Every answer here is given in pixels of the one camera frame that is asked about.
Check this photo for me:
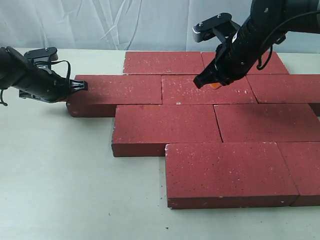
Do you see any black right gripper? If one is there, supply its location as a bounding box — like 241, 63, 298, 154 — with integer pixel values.
193, 38, 265, 90

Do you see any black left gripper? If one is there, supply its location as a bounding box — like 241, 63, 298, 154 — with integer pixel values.
18, 65, 88, 103

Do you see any red brick with white chip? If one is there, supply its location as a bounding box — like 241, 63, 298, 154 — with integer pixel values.
161, 75, 257, 105

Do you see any red brick under tilted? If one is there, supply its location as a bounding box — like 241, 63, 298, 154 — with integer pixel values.
214, 103, 320, 143

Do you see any white backdrop cloth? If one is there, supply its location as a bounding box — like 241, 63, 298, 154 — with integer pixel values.
0, 0, 320, 55

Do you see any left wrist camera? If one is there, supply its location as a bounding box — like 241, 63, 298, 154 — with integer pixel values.
23, 47, 58, 64

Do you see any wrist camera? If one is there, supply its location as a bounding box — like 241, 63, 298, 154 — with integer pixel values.
23, 47, 58, 64
192, 12, 240, 43

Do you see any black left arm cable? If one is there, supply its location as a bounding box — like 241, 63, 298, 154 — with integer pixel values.
0, 59, 72, 107

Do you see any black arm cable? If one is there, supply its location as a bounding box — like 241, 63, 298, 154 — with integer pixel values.
0, 59, 72, 107
256, 7, 320, 71

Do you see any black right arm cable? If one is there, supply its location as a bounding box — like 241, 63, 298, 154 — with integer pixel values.
256, 7, 320, 71

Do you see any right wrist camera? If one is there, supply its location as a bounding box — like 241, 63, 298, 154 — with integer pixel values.
192, 12, 240, 43

